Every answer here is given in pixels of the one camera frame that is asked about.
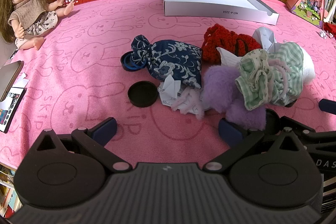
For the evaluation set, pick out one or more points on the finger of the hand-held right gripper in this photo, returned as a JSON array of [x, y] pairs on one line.
[[328, 107], [273, 121]]

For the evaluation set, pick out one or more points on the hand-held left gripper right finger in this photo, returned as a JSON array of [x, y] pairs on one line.
[[230, 132]]

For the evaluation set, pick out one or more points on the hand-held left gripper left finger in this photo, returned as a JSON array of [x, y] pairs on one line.
[[106, 129]]

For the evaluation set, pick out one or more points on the white fluffy pouch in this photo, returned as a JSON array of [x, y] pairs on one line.
[[308, 64]]

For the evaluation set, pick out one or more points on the black round tin lid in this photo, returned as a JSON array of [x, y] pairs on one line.
[[143, 94]]

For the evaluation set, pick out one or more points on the black tin blue rim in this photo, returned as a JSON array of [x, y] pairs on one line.
[[127, 62]]

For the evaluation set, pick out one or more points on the white printed paper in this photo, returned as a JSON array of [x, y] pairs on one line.
[[169, 88]]

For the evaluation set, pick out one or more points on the white paper sheet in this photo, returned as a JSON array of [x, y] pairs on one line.
[[228, 57]]

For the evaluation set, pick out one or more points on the red crochet pouch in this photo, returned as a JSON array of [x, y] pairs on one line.
[[218, 48]]

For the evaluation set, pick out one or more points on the pink rabbit print towel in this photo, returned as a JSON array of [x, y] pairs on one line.
[[78, 82]]

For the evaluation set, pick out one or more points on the small white paper scraps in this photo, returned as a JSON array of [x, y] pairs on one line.
[[324, 33]]

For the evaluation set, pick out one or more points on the red yarn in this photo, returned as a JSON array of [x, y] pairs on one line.
[[331, 27]]

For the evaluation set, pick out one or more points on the white plastic pipe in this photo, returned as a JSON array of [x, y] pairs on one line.
[[329, 15]]

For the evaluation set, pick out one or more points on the white paper piece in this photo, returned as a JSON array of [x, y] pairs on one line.
[[23, 81]]

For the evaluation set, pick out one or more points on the paint palette box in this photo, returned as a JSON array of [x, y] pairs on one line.
[[10, 111]]

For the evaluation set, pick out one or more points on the shelf of colourful books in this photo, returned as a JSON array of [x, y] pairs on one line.
[[6, 187]]

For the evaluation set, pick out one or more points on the brown-haired baby doll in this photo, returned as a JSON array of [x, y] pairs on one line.
[[26, 8]]

